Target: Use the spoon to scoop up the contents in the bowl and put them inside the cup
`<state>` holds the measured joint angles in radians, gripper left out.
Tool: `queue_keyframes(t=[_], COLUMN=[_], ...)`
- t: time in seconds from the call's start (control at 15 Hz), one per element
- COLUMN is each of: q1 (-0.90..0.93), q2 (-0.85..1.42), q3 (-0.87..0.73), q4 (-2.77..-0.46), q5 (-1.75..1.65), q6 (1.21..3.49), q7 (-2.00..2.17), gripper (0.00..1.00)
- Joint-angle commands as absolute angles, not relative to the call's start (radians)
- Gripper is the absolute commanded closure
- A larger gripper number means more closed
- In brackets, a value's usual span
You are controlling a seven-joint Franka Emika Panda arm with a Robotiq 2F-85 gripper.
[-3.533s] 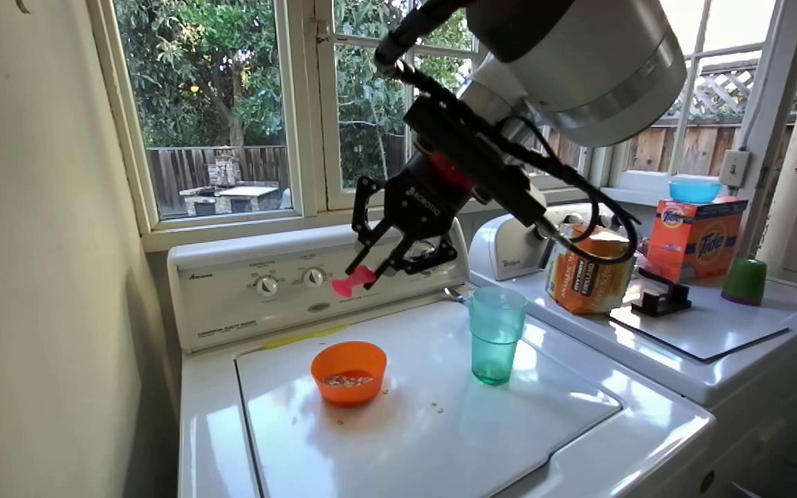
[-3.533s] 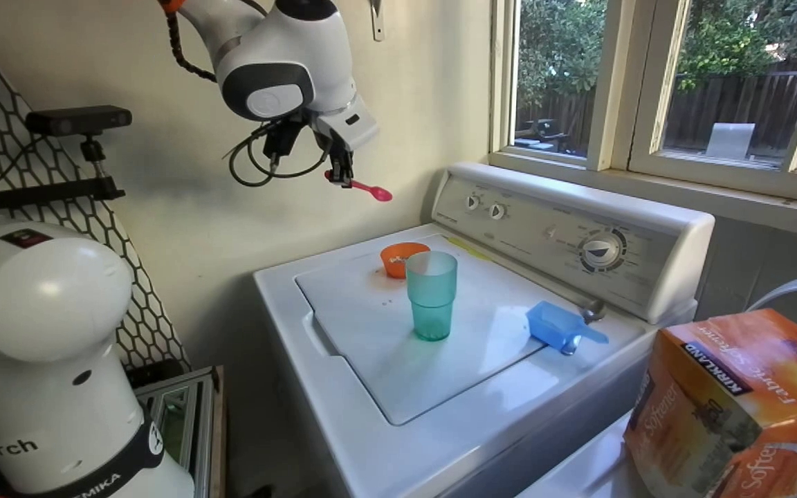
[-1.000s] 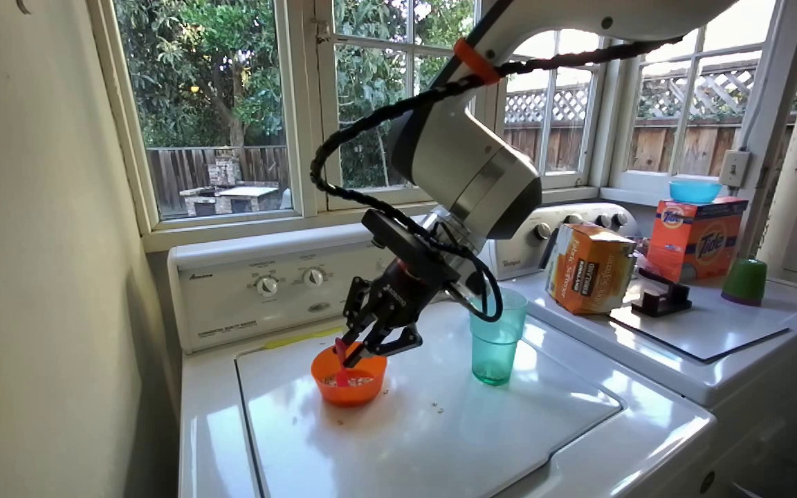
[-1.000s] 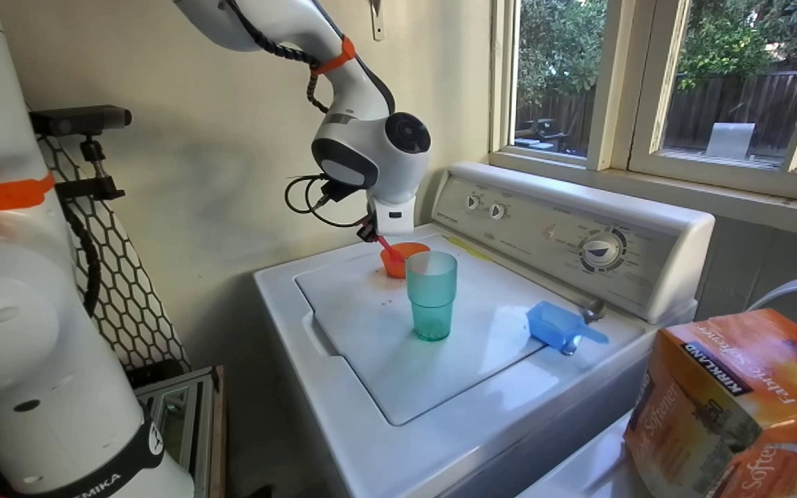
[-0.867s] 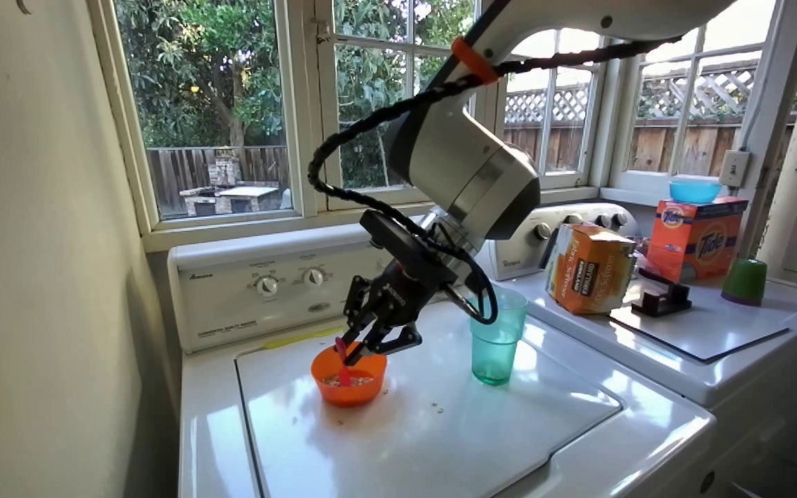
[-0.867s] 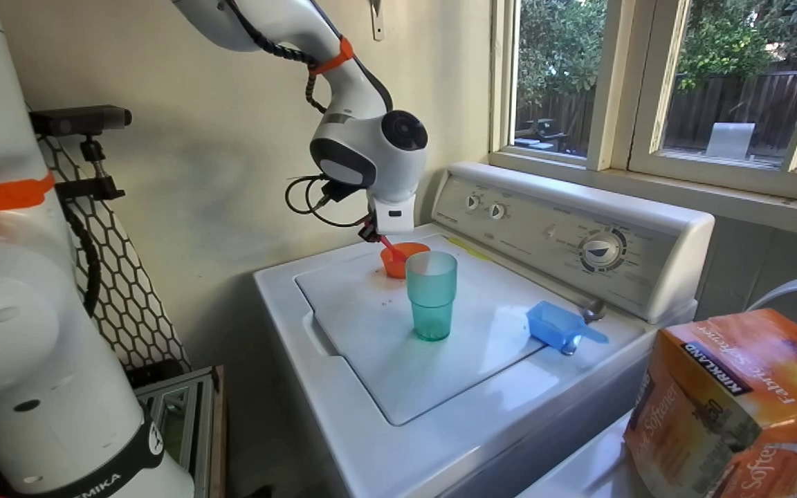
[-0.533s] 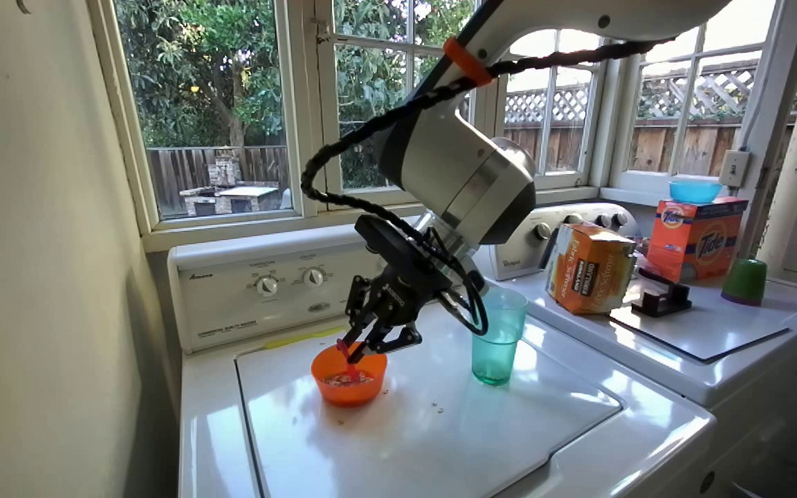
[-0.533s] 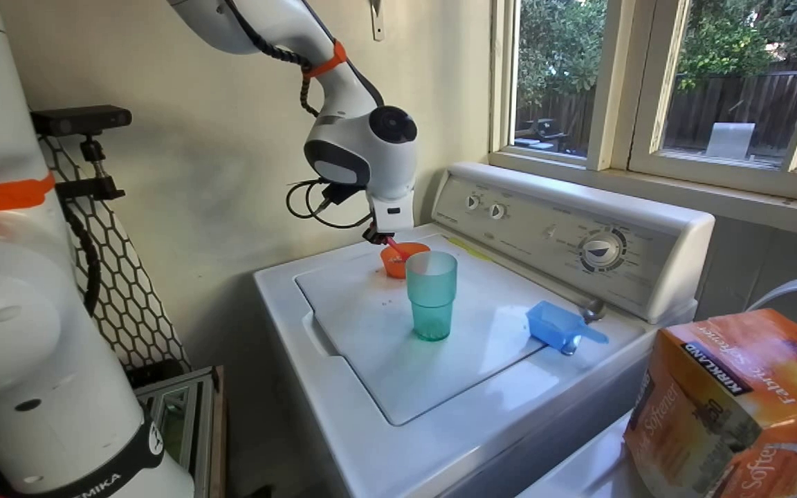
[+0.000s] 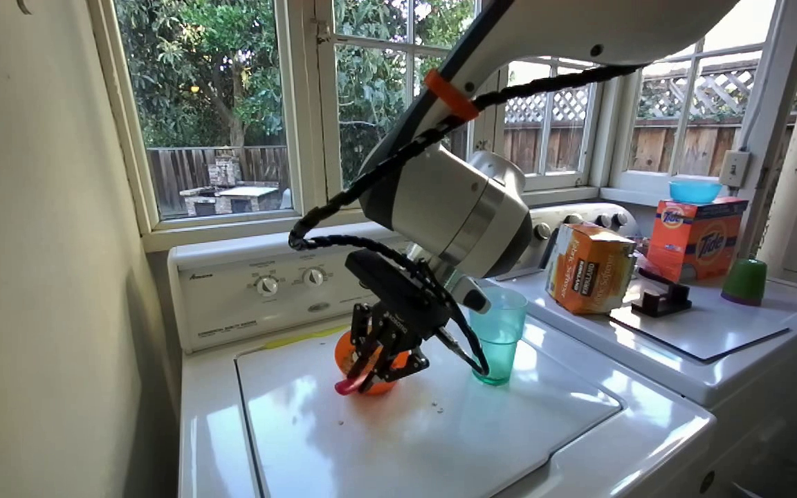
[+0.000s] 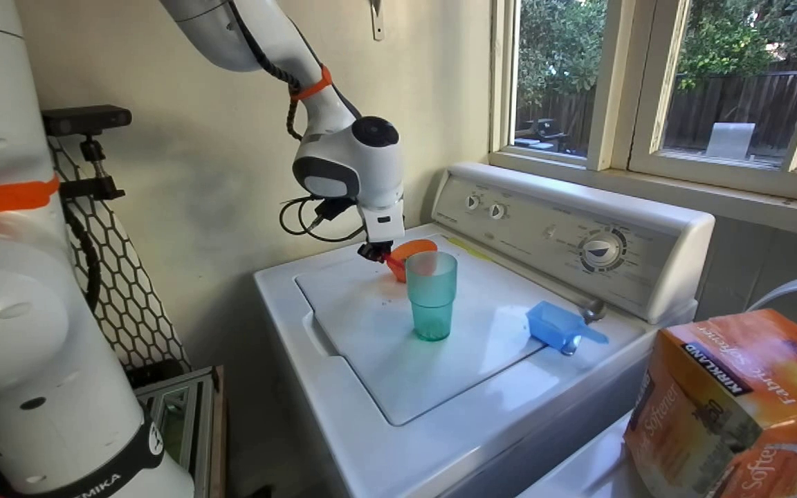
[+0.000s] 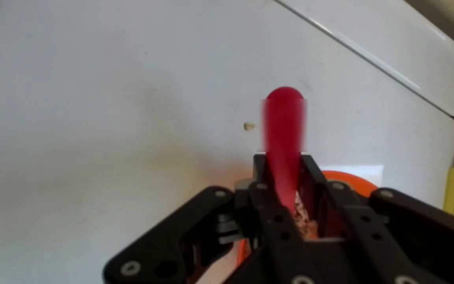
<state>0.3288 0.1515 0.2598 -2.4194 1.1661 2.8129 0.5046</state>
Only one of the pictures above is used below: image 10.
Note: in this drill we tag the small silver washer knob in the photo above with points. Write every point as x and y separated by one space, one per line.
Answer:
470 201
495 211

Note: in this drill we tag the large washer timer dial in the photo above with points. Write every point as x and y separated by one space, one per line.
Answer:
602 250

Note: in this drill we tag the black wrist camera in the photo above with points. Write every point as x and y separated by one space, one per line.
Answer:
329 208

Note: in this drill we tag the black honeycomb mesh panel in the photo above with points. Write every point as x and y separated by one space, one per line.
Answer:
131 295

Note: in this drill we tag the black stereo camera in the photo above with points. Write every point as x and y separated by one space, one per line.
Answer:
88 120

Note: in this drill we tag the wooden garden fence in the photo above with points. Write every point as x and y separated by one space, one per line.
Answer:
758 111

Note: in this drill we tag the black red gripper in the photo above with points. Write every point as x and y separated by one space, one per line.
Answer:
375 250

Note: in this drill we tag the white washer lid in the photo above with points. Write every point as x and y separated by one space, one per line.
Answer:
372 351

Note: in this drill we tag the blue detergent scoop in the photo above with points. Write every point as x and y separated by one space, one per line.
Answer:
553 324

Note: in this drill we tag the metal wall hook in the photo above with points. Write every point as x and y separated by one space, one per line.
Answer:
375 17

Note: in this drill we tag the orange Kirkland cardboard box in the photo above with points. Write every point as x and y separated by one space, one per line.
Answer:
740 396

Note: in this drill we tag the green garden trees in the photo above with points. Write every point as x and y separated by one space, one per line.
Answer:
730 37

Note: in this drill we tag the teal translucent plastic cup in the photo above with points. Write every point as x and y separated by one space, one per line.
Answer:
429 301

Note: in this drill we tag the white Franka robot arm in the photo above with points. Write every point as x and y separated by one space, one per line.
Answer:
12 323

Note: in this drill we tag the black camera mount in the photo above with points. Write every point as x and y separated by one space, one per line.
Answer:
95 176

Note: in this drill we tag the orange plastic bowl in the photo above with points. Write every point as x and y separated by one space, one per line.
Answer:
416 250

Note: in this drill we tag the white washing machine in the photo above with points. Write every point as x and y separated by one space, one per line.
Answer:
324 417

